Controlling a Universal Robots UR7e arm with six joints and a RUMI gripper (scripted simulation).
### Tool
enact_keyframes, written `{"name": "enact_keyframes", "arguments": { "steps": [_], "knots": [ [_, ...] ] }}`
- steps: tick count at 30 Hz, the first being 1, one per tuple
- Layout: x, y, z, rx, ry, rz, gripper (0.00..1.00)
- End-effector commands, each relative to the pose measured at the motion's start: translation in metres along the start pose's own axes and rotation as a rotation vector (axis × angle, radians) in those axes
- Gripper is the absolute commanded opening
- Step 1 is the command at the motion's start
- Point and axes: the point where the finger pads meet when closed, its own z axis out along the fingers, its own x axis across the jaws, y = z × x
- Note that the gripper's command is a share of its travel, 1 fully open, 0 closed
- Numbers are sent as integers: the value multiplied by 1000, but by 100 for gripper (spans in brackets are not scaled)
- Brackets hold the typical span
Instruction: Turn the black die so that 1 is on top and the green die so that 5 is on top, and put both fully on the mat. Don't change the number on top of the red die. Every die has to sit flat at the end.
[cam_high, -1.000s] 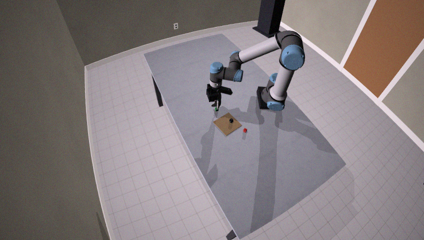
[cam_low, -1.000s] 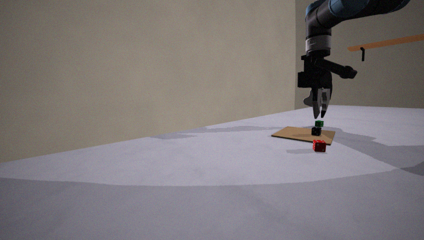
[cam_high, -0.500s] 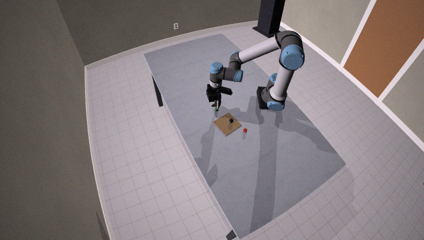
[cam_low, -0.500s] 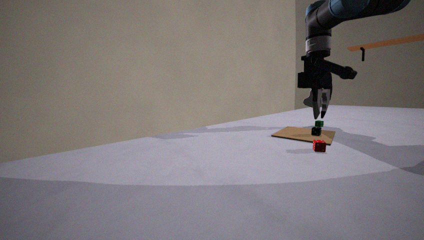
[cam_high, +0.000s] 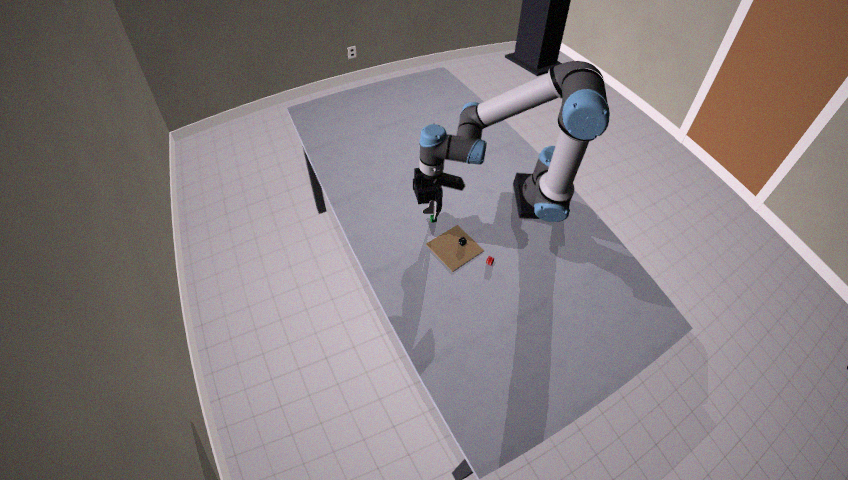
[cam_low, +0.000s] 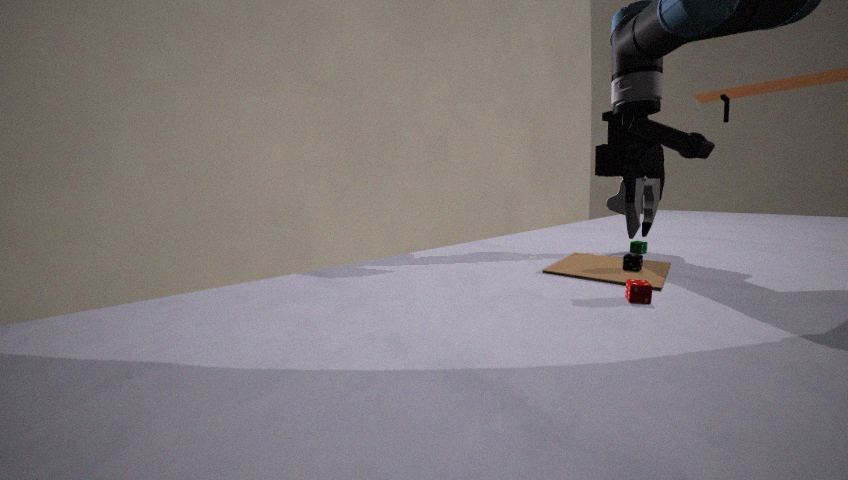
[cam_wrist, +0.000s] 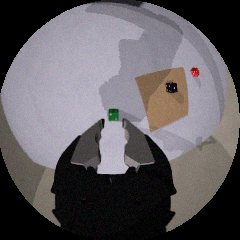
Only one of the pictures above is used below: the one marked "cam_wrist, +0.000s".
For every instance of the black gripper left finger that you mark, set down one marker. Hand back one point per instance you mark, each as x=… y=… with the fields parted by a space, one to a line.
x=83 y=152

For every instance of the red die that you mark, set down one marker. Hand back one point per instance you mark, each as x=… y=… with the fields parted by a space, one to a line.
x=195 y=72

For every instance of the green die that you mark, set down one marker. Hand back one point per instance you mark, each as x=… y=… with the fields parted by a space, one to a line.
x=113 y=115

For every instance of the black die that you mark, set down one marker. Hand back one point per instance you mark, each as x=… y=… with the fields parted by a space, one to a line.
x=171 y=87

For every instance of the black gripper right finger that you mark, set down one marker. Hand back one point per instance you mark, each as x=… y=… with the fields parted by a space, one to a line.
x=146 y=156

